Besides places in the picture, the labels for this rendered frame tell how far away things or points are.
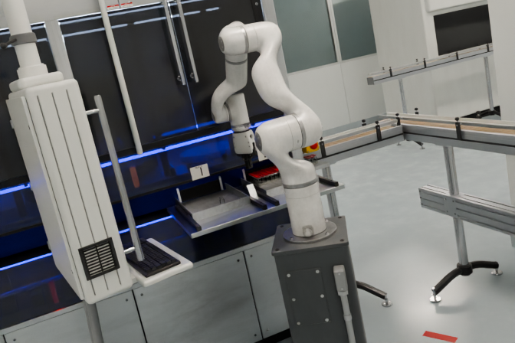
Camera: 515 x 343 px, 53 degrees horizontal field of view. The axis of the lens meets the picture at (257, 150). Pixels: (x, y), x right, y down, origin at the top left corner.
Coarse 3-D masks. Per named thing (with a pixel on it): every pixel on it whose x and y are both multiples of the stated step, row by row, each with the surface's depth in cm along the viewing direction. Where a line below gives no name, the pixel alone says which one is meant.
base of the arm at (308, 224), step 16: (288, 192) 175; (304, 192) 173; (288, 208) 178; (304, 208) 174; (320, 208) 177; (304, 224) 175; (320, 224) 176; (288, 240) 177; (304, 240) 173; (320, 240) 173
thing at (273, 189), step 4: (244, 180) 251; (280, 180) 250; (244, 184) 253; (248, 184) 247; (268, 184) 248; (272, 184) 246; (276, 184) 245; (280, 184) 243; (256, 188) 238; (260, 188) 232; (264, 188) 241; (268, 188) 240; (272, 188) 226; (276, 188) 227; (280, 188) 228; (264, 192) 228; (268, 192) 226; (272, 192) 227; (276, 192) 227; (280, 192) 228; (272, 196) 227
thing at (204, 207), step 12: (216, 192) 253; (228, 192) 248; (240, 192) 233; (180, 204) 236; (192, 204) 240; (204, 204) 236; (216, 204) 232; (228, 204) 220; (240, 204) 222; (192, 216) 215; (204, 216) 217
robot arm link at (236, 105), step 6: (234, 96) 219; (240, 96) 220; (228, 102) 221; (234, 102) 220; (240, 102) 220; (228, 108) 220; (234, 108) 220; (240, 108) 221; (246, 108) 223; (234, 114) 220; (240, 114) 221; (246, 114) 223; (234, 120) 222; (240, 120) 221; (246, 120) 223
